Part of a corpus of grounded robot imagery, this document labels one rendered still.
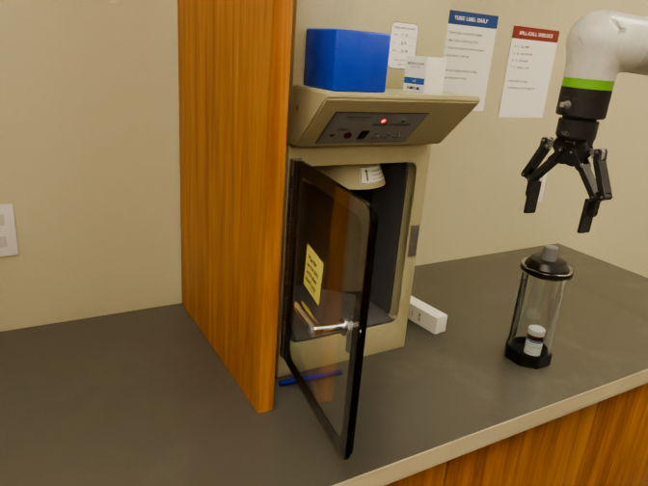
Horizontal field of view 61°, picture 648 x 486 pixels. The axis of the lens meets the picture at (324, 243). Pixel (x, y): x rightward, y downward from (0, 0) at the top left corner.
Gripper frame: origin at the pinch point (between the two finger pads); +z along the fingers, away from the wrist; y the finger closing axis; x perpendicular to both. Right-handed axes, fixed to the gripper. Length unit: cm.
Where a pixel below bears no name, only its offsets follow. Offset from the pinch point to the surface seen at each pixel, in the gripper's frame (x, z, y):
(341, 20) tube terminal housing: -47, -34, -15
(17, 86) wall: -95, -17, -58
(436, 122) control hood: -29.9, -18.0, -7.4
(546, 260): -1.2, 9.4, 1.0
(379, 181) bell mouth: -34.0, -4.8, -17.0
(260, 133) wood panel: -64, -16, -9
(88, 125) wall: -82, -9, -58
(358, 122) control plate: -47, -18, -7
